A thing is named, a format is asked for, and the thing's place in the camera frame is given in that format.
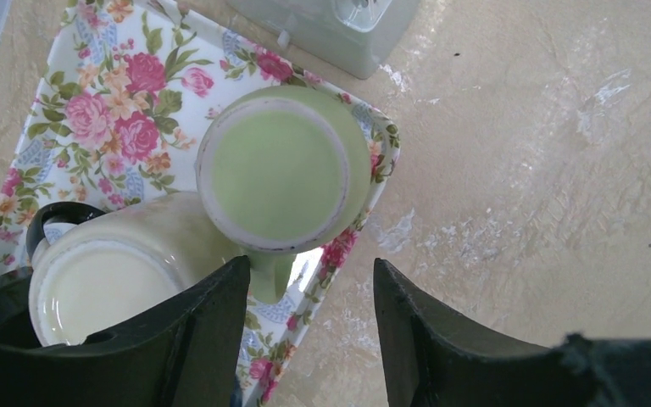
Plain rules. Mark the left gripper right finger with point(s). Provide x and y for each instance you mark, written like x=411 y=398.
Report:
x=432 y=355

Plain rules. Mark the cream mug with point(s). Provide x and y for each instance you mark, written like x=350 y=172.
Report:
x=89 y=277

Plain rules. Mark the green mug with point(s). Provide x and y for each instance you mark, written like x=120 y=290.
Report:
x=281 y=171

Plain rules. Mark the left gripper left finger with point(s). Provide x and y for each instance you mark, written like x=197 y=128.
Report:
x=181 y=352

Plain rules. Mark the floral tray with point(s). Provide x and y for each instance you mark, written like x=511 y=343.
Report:
x=129 y=91

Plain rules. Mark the black mug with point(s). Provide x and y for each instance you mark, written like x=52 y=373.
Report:
x=68 y=212

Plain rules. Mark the white metronome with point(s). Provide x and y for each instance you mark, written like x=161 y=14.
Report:
x=354 y=36

